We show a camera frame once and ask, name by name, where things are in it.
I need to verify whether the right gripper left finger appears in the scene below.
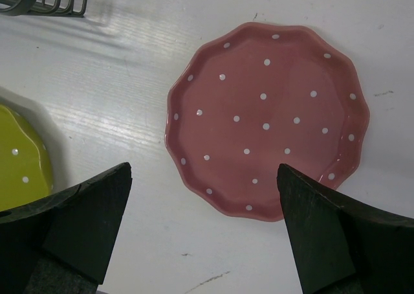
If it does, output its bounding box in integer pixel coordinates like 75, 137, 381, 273
1, 162, 132, 293

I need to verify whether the pink dotted plate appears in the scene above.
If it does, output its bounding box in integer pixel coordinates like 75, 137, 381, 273
165, 22, 369, 221

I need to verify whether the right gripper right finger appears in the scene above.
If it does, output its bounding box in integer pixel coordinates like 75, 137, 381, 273
277, 164, 413, 293

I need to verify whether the green dotted plate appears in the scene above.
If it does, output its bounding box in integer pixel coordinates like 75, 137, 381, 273
1, 105, 54, 211

